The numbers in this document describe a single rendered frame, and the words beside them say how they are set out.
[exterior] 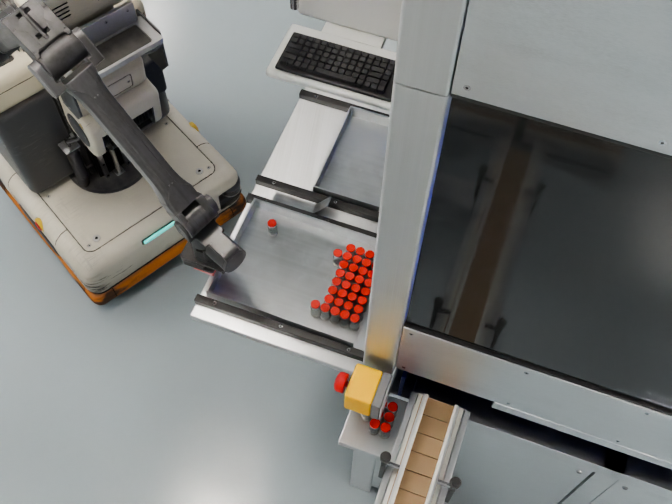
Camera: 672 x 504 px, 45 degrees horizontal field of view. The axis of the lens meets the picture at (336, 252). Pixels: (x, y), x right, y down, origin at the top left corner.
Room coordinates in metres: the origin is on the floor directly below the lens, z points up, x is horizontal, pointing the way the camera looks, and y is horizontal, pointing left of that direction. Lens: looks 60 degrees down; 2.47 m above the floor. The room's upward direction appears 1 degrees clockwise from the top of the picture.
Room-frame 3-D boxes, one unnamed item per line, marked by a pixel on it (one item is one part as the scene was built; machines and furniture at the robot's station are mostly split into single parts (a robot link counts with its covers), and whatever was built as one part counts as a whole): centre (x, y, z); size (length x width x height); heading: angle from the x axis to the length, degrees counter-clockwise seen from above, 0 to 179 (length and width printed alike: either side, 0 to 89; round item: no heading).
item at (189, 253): (0.84, 0.27, 1.01); 0.10 x 0.07 x 0.07; 71
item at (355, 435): (0.51, -0.10, 0.87); 0.14 x 0.13 x 0.02; 71
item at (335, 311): (0.82, -0.03, 0.90); 0.18 x 0.02 x 0.05; 160
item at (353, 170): (1.14, -0.15, 0.90); 0.34 x 0.26 x 0.04; 71
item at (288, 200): (1.04, 0.08, 0.91); 0.14 x 0.03 x 0.06; 71
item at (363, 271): (0.81, -0.05, 0.90); 0.18 x 0.02 x 0.05; 160
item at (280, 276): (0.85, 0.08, 0.90); 0.34 x 0.26 x 0.04; 70
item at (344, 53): (1.53, -0.03, 0.82); 0.40 x 0.14 x 0.02; 71
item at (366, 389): (0.54, -0.07, 1.00); 0.08 x 0.07 x 0.07; 71
